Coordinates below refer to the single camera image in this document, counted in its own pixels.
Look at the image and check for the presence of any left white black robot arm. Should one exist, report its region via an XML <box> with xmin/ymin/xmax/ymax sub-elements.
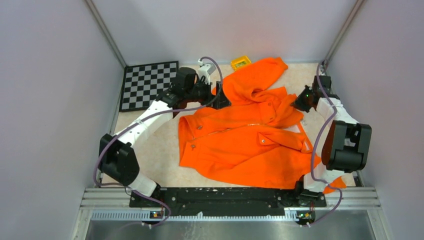
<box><xmin>96</xmin><ymin>63</ymin><xmax>224</xmax><ymax>207</ymax></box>

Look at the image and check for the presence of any orange jacket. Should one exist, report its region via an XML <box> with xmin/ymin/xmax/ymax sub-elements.
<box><xmin>177</xmin><ymin>56</ymin><xmax>347</xmax><ymax>195</ymax></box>

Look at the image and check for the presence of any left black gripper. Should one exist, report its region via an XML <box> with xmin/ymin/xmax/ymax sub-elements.
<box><xmin>185</xmin><ymin>77</ymin><xmax>231</xmax><ymax>110</ymax></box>

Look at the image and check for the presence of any aluminium frame rail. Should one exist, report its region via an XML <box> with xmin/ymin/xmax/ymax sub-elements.
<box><xmin>71</xmin><ymin>187</ymin><xmax>391</xmax><ymax>240</ymax></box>

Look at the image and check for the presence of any yellow toy crate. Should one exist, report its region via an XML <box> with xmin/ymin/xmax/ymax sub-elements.
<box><xmin>230</xmin><ymin>55</ymin><xmax>252</xmax><ymax>71</ymax></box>

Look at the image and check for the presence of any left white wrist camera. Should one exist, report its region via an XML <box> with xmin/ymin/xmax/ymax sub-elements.
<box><xmin>197</xmin><ymin>59</ymin><xmax>216</xmax><ymax>85</ymax></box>

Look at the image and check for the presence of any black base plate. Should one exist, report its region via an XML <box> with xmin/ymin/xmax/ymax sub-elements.
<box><xmin>129</xmin><ymin>187</ymin><xmax>327</xmax><ymax>217</ymax></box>

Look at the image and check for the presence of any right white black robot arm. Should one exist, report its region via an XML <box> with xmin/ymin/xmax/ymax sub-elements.
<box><xmin>291</xmin><ymin>75</ymin><xmax>372</xmax><ymax>206</ymax></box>

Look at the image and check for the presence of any black and white chessboard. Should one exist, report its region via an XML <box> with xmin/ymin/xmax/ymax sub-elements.
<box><xmin>119</xmin><ymin>61</ymin><xmax>179</xmax><ymax>112</ymax></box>

